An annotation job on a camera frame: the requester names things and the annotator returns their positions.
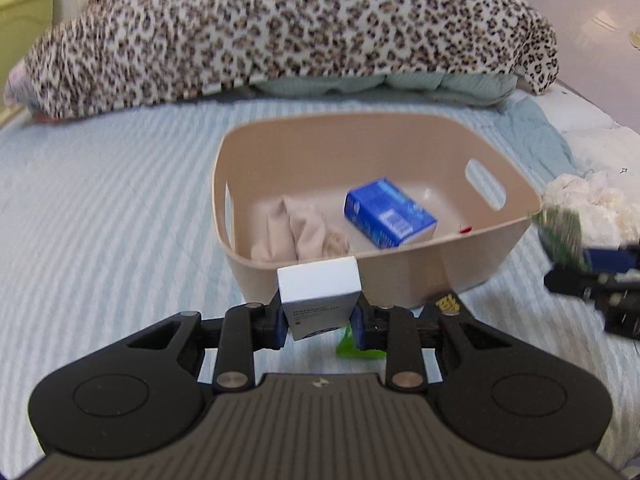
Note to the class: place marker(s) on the white pillow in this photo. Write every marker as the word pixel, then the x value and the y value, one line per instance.
pixel 597 141

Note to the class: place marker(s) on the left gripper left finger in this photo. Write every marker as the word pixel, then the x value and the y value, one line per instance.
pixel 245 330

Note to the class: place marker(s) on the green plastic storage bin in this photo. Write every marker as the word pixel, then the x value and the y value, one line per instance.
pixel 22 22

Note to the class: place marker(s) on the striped light blue bedsheet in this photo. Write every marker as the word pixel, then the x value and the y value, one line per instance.
pixel 107 227

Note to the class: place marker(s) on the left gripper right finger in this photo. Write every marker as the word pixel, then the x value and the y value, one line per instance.
pixel 394 331

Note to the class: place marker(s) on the pink headboard with flower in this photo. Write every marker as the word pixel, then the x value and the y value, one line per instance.
pixel 598 42

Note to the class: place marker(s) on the black box gold lettering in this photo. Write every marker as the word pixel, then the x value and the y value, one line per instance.
pixel 446 304

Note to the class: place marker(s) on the leopard print blanket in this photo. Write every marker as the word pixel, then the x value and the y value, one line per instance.
pixel 118 54

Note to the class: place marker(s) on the clear bag dried herbs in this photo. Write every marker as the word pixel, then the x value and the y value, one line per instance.
pixel 560 233

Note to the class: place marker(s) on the green snack packet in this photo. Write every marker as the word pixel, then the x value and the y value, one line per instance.
pixel 347 349

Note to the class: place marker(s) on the blue tissue pack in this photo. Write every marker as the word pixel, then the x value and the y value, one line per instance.
pixel 387 216

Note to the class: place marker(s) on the white fluffy plush toy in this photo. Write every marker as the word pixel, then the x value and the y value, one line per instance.
pixel 607 216

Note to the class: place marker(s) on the white small carton box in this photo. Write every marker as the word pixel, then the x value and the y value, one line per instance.
pixel 318 297

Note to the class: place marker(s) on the teal quilted comforter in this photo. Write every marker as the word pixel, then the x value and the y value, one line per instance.
pixel 483 90

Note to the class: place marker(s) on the beige plastic storage basket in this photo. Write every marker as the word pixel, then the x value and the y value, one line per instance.
pixel 425 203

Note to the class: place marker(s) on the beige cloth in basket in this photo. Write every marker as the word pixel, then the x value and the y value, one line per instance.
pixel 298 231

